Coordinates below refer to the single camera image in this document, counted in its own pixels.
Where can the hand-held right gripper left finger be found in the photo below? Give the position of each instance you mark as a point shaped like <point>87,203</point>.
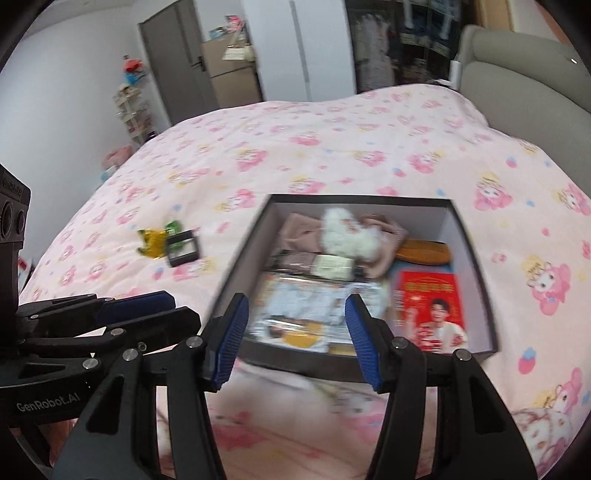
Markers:
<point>231,341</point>

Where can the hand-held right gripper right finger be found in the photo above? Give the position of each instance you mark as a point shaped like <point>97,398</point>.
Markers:
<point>364,341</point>

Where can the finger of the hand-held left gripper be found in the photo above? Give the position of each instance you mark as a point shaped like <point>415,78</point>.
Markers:
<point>134,302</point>
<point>157,325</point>

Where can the large silver snack packet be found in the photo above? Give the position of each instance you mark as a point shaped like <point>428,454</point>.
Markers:
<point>300,300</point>

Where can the black cardboard box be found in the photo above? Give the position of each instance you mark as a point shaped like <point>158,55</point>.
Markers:
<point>258,258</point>

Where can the brown snack packet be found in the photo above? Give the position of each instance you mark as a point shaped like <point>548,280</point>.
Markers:
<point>300,263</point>

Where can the white plush toy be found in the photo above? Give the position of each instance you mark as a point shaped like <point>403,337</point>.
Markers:
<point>341,235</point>

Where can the beige garment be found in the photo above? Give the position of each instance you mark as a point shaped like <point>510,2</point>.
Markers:
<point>295,233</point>

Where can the yellow snack packet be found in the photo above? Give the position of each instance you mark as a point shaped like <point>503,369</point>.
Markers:
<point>154,240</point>

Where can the red booklet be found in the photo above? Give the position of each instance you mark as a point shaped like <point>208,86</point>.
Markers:
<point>429,295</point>

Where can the black rectangular buckle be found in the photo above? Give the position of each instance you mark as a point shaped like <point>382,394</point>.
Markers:
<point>182,236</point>

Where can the green snack packet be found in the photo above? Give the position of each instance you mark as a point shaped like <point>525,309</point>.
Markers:
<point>173,227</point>

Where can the wooden comb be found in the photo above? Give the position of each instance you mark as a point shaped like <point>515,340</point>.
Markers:
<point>422,251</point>

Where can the pink floor object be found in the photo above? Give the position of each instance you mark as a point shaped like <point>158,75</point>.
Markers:
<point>117,154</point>

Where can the white storage rack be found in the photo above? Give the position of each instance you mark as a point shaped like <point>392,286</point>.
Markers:
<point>134,115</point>

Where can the pink printed blanket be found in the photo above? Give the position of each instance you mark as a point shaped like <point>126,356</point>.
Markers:
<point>323,147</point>

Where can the red toy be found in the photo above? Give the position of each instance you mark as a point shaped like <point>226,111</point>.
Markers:
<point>131,67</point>

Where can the brown cabinet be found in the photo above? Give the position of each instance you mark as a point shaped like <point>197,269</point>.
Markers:
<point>231,83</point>

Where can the grey door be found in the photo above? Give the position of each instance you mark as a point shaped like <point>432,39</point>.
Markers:
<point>171,55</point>

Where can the white bag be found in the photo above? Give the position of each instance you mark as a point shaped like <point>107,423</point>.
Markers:
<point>238,50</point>

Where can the dark glass wardrobe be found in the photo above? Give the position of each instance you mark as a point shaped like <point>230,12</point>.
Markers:
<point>392,46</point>

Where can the white wardrobe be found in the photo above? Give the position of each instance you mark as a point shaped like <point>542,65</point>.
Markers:
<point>323,46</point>

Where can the grey padded headboard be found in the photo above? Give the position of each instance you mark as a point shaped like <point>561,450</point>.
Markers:
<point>517,74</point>

